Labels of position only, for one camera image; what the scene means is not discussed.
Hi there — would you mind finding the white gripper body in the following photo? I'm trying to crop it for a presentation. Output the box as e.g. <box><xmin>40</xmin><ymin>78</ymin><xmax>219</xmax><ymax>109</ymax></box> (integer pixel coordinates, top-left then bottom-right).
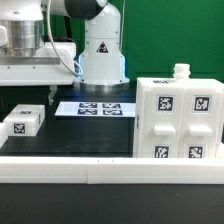
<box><xmin>0</xmin><ymin>42</ymin><xmax>75</xmax><ymax>86</ymax></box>

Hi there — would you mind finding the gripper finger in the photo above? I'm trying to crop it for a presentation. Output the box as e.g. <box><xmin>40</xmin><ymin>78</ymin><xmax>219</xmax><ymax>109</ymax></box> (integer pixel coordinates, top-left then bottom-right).
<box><xmin>48</xmin><ymin>85</ymin><xmax>57</xmax><ymax>105</ymax></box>

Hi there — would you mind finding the white cabinet top block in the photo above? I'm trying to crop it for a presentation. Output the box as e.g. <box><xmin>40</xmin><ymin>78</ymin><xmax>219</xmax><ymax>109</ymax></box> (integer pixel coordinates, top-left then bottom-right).
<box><xmin>3</xmin><ymin>104</ymin><xmax>45</xmax><ymax>136</ymax></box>

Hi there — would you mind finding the white cabinet door panel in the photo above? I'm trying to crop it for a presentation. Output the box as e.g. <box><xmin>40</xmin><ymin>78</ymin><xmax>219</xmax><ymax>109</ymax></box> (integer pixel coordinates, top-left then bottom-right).
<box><xmin>143</xmin><ymin>84</ymin><xmax>184</xmax><ymax>158</ymax></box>
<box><xmin>179</xmin><ymin>83</ymin><xmax>224</xmax><ymax>159</ymax></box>

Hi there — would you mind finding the white cabinet body box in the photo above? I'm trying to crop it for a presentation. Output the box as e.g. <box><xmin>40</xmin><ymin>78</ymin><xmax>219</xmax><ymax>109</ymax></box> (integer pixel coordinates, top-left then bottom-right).
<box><xmin>133</xmin><ymin>63</ymin><xmax>224</xmax><ymax>158</ymax></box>

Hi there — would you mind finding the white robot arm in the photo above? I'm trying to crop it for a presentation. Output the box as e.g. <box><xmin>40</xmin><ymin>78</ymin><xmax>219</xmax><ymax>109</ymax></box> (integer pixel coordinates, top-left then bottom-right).
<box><xmin>0</xmin><ymin>0</ymin><xmax>129</xmax><ymax>94</ymax></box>

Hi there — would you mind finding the white U-shaped table fence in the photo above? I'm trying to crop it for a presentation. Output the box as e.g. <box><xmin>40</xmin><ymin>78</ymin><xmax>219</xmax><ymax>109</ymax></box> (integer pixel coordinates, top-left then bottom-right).
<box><xmin>0</xmin><ymin>119</ymin><xmax>224</xmax><ymax>184</ymax></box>

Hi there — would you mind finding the white marker base plate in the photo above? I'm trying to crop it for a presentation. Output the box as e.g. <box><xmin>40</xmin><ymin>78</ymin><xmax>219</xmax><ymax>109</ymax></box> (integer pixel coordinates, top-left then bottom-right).
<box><xmin>55</xmin><ymin>102</ymin><xmax>135</xmax><ymax>117</ymax></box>

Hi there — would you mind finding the white thin cable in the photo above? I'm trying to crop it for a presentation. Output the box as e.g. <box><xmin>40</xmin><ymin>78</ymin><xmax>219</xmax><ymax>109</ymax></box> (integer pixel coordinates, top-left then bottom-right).
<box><xmin>45</xmin><ymin>0</ymin><xmax>84</xmax><ymax>78</ymax></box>

